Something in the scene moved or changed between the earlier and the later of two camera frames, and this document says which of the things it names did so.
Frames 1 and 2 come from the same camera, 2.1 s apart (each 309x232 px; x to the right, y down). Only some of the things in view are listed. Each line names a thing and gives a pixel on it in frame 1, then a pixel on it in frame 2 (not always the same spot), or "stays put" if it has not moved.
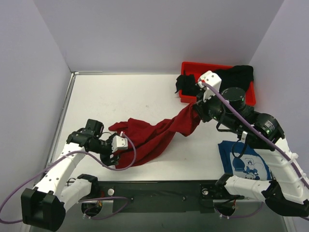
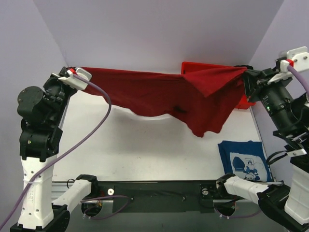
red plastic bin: x=198 y=68 stays put
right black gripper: x=201 y=106 -> x=252 y=82
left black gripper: x=109 y=150 -> x=63 y=72
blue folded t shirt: x=243 y=162 stays put
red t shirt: x=146 y=141 -> x=204 y=97
